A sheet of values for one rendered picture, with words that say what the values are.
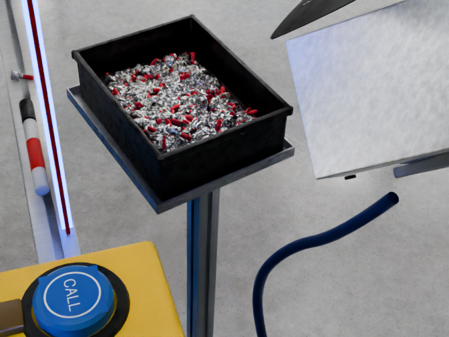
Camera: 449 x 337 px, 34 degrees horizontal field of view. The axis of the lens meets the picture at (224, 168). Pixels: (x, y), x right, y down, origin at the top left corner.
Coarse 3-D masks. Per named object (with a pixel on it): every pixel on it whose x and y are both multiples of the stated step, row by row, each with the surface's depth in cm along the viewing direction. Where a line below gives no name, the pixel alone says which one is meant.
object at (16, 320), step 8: (0, 304) 36; (8, 304) 37; (16, 304) 37; (0, 312) 36; (8, 312) 36; (16, 312) 36; (0, 320) 36; (8, 320) 36; (16, 320) 36; (24, 320) 36; (0, 328) 36; (8, 328) 36; (16, 328) 36; (24, 328) 36; (0, 336) 36
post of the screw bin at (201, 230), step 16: (192, 208) 90; (208, 208) 90; (192, 224) 92; (208, 224) 92; (192, 240) 94; (208, 240) 94; (192, 256) 96; (208, 256) 96; (192, 272) 99; (208, 272) 98; (192, 288) 101; (208, 288) 100; (192, 304) 104; (208, 304) 103; (192, 320) 105; (208, 320) 105; (192, 336) 108; (208, 336) 108
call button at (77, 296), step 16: (64, 272) 38; (80, 272) 38; (96, 272) 38; (48, 288) 37; (64, 288) 37; (80, 288) 37; (96, 288) 37; (112, 288) 37; (48, 304) 36; (64, 304) 36; (80, 304) 36; (96, 304) 36; (112, 304) 37; (48, 320) 35; (64, 320) 35; (80, 320) 36; (96, 320) 36; (64, 336) 36; (80, 336) 36
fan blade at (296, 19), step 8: (304, 0) 85; (320, 0) 80; (328, 0) 78; (336, 0) 76; (344, 0) 75; (352, 0) 74; (296, 8) 84; (304, 8) 82; (312, 8) 80; (320, 8) 78; (328, 8) 76; (336, 8) 75; (288, 16) 84; (296, 16) 81; (304, 16) 79; (312, 16) 78; (320, 16) 76; (280, 24) 83; (288, 24) 81; (296, 24) 79; (304, 24) 78; (280, 32) 81; (288, 32) 79
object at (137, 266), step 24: (48, 264) 39; (72, 264) 39; (96, 264) 39; (120, 264) 39; (144, 264) 39; (0, 288) 38; (24, 288) 38; (120, 288) 38; (144, 288) 38; (168, 288) 39; (24, 312) 37; (120, 312) 37; (144, 312) 37; (168, 312) 37; (24, 336) 36; (48, 336) 36; (96, 336) 36; (120, 336) 36; (144, 336) 36; (168, 336) 36
